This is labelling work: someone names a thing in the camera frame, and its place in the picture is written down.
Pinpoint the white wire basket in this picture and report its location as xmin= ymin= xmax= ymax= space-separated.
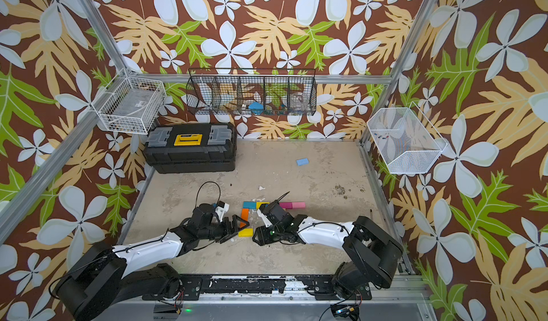
xmin=367 ymin=104 xmax=448 ymax=175
xmin=92 ymin=69 xmax=166 ymax=135

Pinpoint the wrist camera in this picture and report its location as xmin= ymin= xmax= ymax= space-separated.
xmin=214 ymin=201 xmax=230 ymax=223
xmin=257 ymin=210 xmax=271 ymax=228

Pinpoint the teal block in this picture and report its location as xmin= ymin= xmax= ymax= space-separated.
xmin=243 ymin=201 xmax=257 ymax=210

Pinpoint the black wire basket rear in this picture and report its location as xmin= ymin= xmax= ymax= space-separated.
xmin=186 ymin=68 xmax=318 ymax=116

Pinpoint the blue object in basket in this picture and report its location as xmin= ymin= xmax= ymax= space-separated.
xmin=248 ymin=102 xmax=265 ymax=115

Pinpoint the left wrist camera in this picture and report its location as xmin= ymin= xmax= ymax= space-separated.
xmin=214 ymin=201 xmax=230 ymax=223

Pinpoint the magenta block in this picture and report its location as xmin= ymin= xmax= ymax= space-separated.
xmin=280 ymin=202 xmax=293 ymax=209

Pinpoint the white wire basket right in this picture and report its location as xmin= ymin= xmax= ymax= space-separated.
xmin=367 ymin=104 xmax=448 ymax=175

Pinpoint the black toolbox yellow handle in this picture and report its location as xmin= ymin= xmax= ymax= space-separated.
xmin=144 ymin=124 xmax=237 ymax=174

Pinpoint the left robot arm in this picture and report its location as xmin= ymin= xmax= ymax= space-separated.
xmin=49 ymin=202 xmax=250 ymax=320

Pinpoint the small yellow block top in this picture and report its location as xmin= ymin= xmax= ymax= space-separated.
xmin=238 ymin=228 xmax=253 ymax=238

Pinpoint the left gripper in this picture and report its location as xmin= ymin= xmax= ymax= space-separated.
xmin=200 ymin=213 xmax=251 ymax=241

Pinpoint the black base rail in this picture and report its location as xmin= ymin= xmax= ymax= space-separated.
xmin=147 ymin=274 xmax=345 ymax=302

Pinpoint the orange block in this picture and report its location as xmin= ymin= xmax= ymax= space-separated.
xmin=241 ymin=208 xmax=249 ymax=221

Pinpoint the light blue block far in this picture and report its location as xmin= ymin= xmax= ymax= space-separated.
xmin=296 ymin=158 xmax=309 ymax=166

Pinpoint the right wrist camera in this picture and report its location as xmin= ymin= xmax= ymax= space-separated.
xmin=257 ymin=210 xmax=271 ymax=228

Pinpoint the white wire basket left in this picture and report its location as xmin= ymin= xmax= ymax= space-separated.
xmin=92 ymin=69 xmax=166 ymax=135

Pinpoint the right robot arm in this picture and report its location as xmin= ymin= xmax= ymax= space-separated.
xmin=253 ymin=201 xmax=403 ymax=298

